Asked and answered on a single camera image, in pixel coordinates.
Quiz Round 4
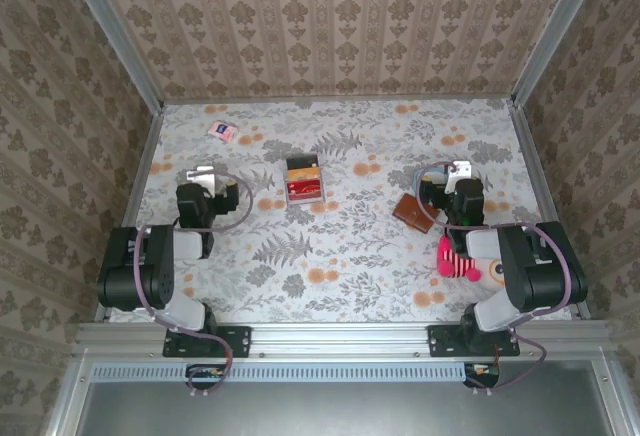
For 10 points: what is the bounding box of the brown leather card holder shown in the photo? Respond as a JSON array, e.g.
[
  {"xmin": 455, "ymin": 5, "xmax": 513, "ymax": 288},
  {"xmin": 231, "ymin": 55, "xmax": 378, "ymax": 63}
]
[{"xmin": 392, "ymin": 193, "xmax": 441, "ymax": 233}]

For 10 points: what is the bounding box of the gold card stack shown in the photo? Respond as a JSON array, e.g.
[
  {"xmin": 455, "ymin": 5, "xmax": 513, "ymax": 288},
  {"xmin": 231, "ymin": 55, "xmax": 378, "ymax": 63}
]
[{"xmin": 286, "ymin": 165, "xmax": 323, "ymax": 181}]

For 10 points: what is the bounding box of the light blue lidded container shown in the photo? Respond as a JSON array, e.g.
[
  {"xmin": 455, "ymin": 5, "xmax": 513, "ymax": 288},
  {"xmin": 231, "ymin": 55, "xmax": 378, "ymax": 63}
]
[{"xmin": 414, "ymin": 165, "xmax": 451, "ymax": 187}]

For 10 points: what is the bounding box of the pink striped plush doll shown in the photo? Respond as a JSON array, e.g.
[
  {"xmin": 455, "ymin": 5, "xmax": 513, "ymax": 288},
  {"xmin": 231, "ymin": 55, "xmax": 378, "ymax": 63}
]
[{"xmin": 436, "ymin": 234, "xmax": 506, "ymax": 293}]

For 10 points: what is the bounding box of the pink tissue packet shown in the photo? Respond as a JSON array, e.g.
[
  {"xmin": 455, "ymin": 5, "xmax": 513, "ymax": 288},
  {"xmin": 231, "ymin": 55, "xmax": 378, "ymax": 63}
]
[{"xmin": 207, "ymin": 120, "xmax": 239, "ymax": 144}]

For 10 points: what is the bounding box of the floral patterned table cover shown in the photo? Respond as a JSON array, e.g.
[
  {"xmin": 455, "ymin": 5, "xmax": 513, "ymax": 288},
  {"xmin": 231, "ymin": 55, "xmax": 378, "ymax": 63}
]
[{"xmin": 107, "ymin": 98, "xmax": 576, "ymax": 325}]

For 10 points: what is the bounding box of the small black electronics board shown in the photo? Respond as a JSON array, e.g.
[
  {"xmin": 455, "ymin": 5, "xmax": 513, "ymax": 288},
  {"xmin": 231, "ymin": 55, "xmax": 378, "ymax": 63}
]
[
  {"xmin": 464, "ymin": 363, "xmax": 501, "ymax": 387},
  {"xmin": 185, "ymin": 363, "xmax": 226, "ymax": 382}
]

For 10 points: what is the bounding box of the grey metal panel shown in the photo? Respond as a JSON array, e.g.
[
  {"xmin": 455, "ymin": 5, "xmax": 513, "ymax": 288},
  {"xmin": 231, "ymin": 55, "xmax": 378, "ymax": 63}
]
[{"xmin": 47, "ymin": 355, "xmax": 640, "ymax": 436}]

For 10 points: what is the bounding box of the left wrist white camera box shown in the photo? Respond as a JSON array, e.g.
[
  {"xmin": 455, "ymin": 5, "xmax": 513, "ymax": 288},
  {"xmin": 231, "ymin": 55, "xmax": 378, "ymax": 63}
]
[{"xmin": 185, "ymin": 165, "xmax": 217, "ymax": 195}]

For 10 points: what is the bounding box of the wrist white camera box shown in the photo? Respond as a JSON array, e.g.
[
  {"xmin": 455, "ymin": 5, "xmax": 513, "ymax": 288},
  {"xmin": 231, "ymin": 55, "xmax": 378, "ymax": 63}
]
[
  {"xmin": 185, "ymin": 165, "xmax": 217, "ymax": 195},
  {"xmin": 446, "ymin": 159, "xmax": 474, "ymax": 195}
]

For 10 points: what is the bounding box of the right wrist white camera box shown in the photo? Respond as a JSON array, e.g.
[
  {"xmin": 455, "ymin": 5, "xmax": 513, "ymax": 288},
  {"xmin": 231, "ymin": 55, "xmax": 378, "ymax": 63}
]
[{"xmin": 446, "ymin": 159, "xmax": 474, "ymax": 195}]

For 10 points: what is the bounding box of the aluminium side rail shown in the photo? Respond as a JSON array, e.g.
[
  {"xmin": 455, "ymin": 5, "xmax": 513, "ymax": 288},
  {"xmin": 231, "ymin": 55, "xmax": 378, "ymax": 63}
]
[
  {"xmin": 93, "ymin": 103, "xmax": 166, "ymax": 325},
  {"xmin": 509, "ymin": 100, "xmax": 592, "ymax": 320}
]

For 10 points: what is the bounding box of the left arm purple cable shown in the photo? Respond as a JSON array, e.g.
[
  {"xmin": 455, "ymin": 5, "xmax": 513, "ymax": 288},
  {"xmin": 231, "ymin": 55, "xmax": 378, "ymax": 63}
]
[{"xmin": 132, "ymin": 171, "xmax": 255, "ymax": 400}]

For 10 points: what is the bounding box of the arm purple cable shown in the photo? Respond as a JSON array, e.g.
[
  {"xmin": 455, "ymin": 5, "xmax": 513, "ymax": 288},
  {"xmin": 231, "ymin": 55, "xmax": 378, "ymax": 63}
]
[
  {"xmin": 414, "ymin": 160, "xmax": 574, "ymax": 397},
  {"xmin": 132, "ymin": 171, "xmax": 255, "ymax": 400}
]

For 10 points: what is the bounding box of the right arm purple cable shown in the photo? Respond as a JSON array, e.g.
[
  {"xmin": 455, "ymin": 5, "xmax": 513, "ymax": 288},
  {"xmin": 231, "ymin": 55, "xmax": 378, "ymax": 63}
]
[{"xmin": 414, "ymin": 160, "xmax": 574, "ymax": 397}]

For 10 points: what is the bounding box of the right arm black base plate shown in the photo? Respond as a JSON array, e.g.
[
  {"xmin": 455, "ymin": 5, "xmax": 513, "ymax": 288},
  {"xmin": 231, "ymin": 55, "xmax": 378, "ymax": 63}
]
[{"xmin": 427, "ymin": 324, "xmax": 521, "ymax": 359}]

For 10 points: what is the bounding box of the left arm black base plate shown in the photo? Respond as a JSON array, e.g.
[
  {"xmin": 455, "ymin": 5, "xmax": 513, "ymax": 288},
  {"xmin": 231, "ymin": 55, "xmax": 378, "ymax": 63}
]
[{"xmin": 162, "ymin": 324, "xmax": 252, "ymax": 359}]

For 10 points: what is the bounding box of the aluminium corner post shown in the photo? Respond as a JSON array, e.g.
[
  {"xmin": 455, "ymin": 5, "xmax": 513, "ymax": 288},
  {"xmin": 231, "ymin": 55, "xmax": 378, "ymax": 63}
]
[
  {"xmin": 58, "ymin": 0, "xmax": 166, "ymax": 113},
  {"xmin": 509, "ymin": 0, "xmax": 611, "ymax": 107}
]

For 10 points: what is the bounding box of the aluminium front rail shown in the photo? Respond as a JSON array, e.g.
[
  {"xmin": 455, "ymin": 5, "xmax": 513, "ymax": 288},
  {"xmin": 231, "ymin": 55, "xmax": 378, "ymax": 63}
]
[{"xmin": 74, "ymin": 319, "xmax": 614, "ymax": 360}]

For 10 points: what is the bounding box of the grey slotted cable duct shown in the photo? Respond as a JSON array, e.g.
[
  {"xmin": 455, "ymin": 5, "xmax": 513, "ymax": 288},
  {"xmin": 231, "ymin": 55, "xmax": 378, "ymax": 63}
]
[{"xmin": 92, "ymin": 361, "xmax": 471, "ymax": 383}]

